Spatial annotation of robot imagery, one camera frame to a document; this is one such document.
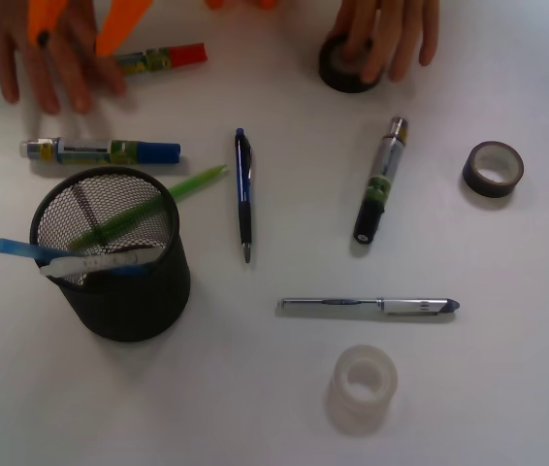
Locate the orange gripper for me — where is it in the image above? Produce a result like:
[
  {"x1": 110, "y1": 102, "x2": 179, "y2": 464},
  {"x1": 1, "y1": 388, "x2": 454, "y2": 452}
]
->
[{"x1": 95, "y1": 0, "x2": 275, "y2": 57}]

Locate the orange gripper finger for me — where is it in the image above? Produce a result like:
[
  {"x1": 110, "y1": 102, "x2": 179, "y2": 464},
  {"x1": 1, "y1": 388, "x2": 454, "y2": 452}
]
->
[{"x1": 27, "y1": 0, "x2": 68, "y2": 48}]

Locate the red capped marker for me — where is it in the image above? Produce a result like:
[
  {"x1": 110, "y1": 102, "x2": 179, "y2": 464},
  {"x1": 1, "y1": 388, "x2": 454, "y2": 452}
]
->
[{"x1": 116, "y1": 43, "x2": 208, "y2": 76}]

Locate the blue capped marker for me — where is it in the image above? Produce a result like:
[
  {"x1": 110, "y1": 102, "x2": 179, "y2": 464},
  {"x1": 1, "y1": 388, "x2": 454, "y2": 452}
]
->
[{"x1": 19, "y1": 138, "x2": 181, "y2": 165}]

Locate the green plastic pen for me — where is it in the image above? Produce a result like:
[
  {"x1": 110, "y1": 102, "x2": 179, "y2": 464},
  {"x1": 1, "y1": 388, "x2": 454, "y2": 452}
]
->
[{"x1": 68, "y1": 164, "x2": 227, "y2": 250}]

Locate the dark blue click pen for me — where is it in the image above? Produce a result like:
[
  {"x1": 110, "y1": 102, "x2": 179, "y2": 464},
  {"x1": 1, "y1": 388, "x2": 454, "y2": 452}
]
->
[{"x1": 235, "y1": 128, "x2": 252, "y2": 263}]

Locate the large black tape roll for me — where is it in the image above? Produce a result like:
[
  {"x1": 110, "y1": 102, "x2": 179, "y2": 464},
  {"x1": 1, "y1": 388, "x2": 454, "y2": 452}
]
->
[{"x1": 318, "y1": 33, "x2": 382, "y2": 94}]

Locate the light blue capped pen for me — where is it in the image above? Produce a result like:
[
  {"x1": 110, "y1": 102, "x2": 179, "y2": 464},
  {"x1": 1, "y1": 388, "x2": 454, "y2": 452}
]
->
[{"x1": 0, "y1": 238, "x2": 152, "y2": 276}]

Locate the white slim pen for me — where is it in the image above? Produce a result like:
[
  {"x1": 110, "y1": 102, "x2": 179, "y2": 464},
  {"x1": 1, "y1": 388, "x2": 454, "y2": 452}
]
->
[{"x1": 40, "y1": 247, "x2": 164, "y2": 278}]

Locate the black capped marker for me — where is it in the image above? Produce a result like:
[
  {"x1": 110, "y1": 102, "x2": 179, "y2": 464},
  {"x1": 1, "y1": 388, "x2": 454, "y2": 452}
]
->
[{"x1": 353, "y1": 116, "x2": 408, "y2": 245}]

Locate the silver rollerball pen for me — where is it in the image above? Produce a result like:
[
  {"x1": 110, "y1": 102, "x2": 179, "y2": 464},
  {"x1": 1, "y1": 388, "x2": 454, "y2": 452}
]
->
[{"x1": 279, "y1": 298, "x2": 460, "y2": 319}]

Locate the black mesh pen holder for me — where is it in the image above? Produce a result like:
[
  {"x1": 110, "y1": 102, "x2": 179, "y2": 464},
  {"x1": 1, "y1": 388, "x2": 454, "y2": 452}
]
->
[{"x1": 29, "y1": 166, "x2": 191, "y2": 342}]

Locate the person's left hand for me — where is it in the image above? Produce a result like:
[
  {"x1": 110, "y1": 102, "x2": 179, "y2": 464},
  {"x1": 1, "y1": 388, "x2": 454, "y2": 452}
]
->
[{"x1": 330, "y1": 0, "x2": 440, "y2": 83}]

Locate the small dark brown tape roll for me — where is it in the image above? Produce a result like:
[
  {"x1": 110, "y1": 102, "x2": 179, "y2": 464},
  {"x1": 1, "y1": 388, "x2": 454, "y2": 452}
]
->
[{"x1": 462, "y1": 141, "x2": 524, "y2": 198}]

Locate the clear tape roll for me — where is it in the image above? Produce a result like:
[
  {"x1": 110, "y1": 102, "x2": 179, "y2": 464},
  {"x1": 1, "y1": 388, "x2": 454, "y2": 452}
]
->
[{"x1": 325, "y1": 345, "x2": 399, "y2": 437}]

